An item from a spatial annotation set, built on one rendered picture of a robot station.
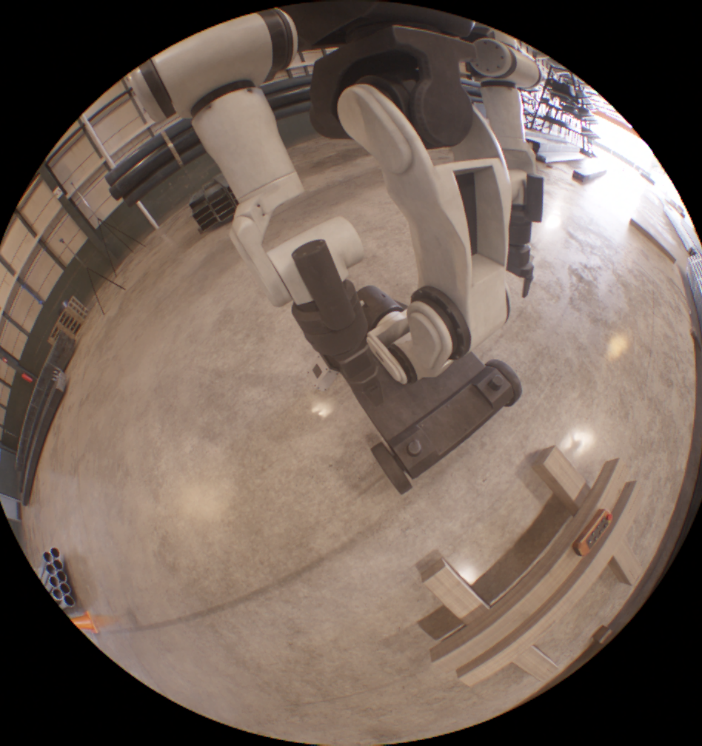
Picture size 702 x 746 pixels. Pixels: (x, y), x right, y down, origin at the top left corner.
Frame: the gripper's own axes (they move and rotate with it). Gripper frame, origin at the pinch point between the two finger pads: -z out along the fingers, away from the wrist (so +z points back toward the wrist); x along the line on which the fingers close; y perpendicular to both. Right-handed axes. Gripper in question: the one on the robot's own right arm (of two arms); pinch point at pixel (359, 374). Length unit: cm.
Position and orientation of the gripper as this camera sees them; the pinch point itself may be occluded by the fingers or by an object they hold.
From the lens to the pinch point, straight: 43.2
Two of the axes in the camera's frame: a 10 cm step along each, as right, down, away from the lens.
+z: -3.0, -5.7, -7.6
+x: 4.6, 6.1, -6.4
